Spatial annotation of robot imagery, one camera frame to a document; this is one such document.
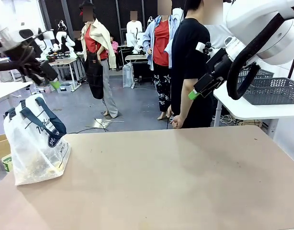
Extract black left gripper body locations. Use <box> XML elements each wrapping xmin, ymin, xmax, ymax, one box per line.
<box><xmin>8</xmin><ymin>45</ymin><xmax>46</xmax><ymax>85</ymax></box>

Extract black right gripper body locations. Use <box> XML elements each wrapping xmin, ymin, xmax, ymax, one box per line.
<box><xmin>205</xmin><ymin>48</ymin><xmax>234</xmax><ymax>81</ymax></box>

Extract grey plastic lattice basket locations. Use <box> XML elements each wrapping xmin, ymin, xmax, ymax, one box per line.
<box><xmin>236</xmin><ymin>69</ymin><xmax>275</xmax><ymax>83</ymax></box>
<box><xmin>239</xmin><ymin>77</ymin><xmax>294</xmax><ymax>106</ymax></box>

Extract white bag with navy handles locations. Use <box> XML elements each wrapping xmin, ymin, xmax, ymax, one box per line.
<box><xmin>3</xmin><ymin>93</ymin><xmax>72</xmax><ymax>186</ymax></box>

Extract person's right forearm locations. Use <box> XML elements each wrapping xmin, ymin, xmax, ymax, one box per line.
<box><xmin>176</xmin><ymin>78</ymin><xmax>198</xmax><ymax>119</ymax></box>

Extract person's right hand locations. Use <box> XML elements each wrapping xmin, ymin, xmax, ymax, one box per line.
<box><xmin>171</xmin><ymin>115</ymin><xmax>185</xmax><ymax>128</ymax></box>

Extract white storage bin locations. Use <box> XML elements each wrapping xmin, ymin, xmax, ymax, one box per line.
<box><xmin>57</xmin><ymin>82</ymin><xmax>75</xmax><ymax>93</ymax></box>

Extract white background desk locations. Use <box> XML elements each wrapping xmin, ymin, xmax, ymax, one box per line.
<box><xmin>47</xmin><ymin>57</ymin><xmax>85</xmax><ymax>92</ymax></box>

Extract person in white shirt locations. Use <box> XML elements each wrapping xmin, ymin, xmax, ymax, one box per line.
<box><xmin>202</xmin><ymin>0</ymin><xmax>234</xmax><ymax>50</ymax></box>

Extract person in black t-shirt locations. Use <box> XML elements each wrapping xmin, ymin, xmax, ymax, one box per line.
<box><xmin>170</xmin><ymin>0</ymin><xmax>214</xmax><ymax>129</ymax></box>

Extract small white side table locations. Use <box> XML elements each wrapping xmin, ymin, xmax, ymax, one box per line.
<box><xmin>0</xmin><ymin>81</ymin><xmax>34</xmax><ymax>108</ymax></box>

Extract large white side table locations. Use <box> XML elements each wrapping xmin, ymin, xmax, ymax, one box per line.
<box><xmin>213</xmin><ymin>80</ymin><xmax>294</xmax><ymax>141</ymax></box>

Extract seated person in pink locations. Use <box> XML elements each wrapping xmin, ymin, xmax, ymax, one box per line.
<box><xmin>109</xmin><ymin>34</ymin><xmax>121</xmax><ymax>72</ymax></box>

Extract small white background robot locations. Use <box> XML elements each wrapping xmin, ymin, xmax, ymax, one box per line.
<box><xmin>133</xmin><ymin>43</ymin><xmax>147</xmax><ymax>56</ymax></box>

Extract clear plastic container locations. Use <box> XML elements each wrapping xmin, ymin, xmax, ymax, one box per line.
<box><xmin>123</xmin><ymin>63</ymin><xmax>135</xmax><ymax>88</ymax></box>

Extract brown cardboard box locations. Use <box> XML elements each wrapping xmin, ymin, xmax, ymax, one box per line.
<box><xmin>0</xmin><ymin>134</ymin><xmax>11</xmax><ymax>161</ymax></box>

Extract figure in white top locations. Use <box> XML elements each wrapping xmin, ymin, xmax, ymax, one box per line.
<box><xmin>126</xmin><ymin>11</ymin><xmax>143</xmax><ymax>47</ymax></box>

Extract yellow packaged goods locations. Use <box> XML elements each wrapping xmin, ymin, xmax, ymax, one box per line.
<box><xmin>23</xmin><ymin>157</ymin><xmax>67</xmax><ymax>177</ymax></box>

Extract green and white printed box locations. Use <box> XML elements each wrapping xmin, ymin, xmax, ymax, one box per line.
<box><xmin>1</xmin><ymin>156</ymin><xmax>13</xmax><ymax>173</ymax></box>

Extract black sleeved right arm cable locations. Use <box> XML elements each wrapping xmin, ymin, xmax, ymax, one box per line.
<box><xmin>226</xmin><ymin>11</ymin><xmax>285</xmax><ymax>101</ymax></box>

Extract black sleeved arm cable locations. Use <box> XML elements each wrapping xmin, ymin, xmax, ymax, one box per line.
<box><xmin>0</xmin><ymin>33</ymin><xmax>43</xmax><ymax>73</ymax></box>
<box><xmin>226</xmin><ymin>11</ymin><xmax>285</xmax><ymax>101</ymax></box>

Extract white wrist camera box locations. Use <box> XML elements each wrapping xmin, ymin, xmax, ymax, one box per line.
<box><xmin>195</xmin><ymin>41</ymin><xmax>213</xmax><ymax>55</ymax></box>

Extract black sleeved left arm cable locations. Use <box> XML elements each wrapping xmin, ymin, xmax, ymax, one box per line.
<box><xmin>0</xmin><ymin>33</ymin><xmax>43</xmax><ymax>73</ymax></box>

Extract white coiled cables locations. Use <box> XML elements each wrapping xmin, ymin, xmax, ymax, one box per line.
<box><xmin>220</xmin><ymin>114</ymin><xmax>239</xmax><ymax>126</ymax></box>

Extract black floor cable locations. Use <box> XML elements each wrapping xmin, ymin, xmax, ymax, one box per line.
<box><xmin>65</xmin><ymin>126</ymin><xmax>110</xmax><ymax>135</ymax></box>

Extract metal mannequin base plate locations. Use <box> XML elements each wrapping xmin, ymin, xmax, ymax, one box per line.
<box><xmin>86</xmin><ymin>117</ymin><xmax>125</xmax><ymax>131</ymax></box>

